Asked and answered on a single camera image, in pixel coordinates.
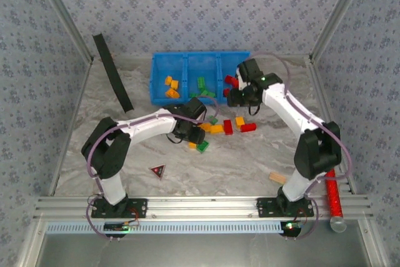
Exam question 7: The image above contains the red triangle sign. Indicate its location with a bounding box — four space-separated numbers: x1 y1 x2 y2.
149 163 167 182

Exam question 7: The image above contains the blue three-compartment bin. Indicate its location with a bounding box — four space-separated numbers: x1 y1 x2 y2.
151 50 253 106

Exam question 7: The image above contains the small wooden block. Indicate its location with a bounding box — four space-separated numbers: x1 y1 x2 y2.
269 171 287 185

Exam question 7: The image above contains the black foam strip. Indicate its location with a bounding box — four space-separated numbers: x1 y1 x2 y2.
92 33 135 114

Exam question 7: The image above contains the small circuit board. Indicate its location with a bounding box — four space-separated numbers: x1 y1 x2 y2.
279 220 304 238
104 222 131 233

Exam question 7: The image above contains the red glitter tube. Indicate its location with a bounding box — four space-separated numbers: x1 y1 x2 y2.
324 168 348 233

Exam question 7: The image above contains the long aluminium mounting rail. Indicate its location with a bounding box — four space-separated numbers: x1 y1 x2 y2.
33 194 374 220

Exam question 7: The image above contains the aluminium side rail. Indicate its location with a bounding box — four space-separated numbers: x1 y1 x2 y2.
307 56 357 194
48 59 94 198

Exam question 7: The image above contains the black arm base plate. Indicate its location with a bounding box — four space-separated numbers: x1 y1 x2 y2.
256 197 314 218
90 197 149 219

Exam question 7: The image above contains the light blue slotted cable duct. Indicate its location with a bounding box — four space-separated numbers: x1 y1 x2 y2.
46 220 286 234

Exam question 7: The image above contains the thin red black wire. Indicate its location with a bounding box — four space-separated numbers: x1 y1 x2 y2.
126 206 141 227
293 208 310 227

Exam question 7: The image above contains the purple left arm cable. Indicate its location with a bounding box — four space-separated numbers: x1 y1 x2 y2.
86 94 219 242

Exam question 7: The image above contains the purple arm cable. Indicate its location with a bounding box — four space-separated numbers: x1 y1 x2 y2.
86 94 219 242
246 52 353 240

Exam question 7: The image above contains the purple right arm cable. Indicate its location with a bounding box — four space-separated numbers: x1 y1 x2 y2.
246 52 353 240

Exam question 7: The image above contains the aluminium frame post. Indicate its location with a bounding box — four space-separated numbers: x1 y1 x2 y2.
31 0 94 63
308 0 375 63
357 219 390 267
17 219 48 267

